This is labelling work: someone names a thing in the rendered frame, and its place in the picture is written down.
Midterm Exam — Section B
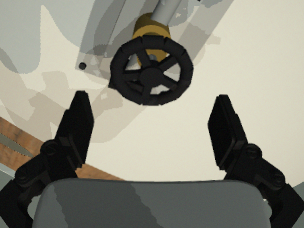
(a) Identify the grey mounting plate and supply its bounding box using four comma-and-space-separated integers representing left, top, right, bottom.
75, 0, 234, 81

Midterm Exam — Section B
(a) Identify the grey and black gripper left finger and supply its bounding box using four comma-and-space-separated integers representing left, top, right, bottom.
0, 91, 94, 228

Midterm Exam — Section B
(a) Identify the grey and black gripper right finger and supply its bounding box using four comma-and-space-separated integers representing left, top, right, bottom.
208, 94, 304, 228

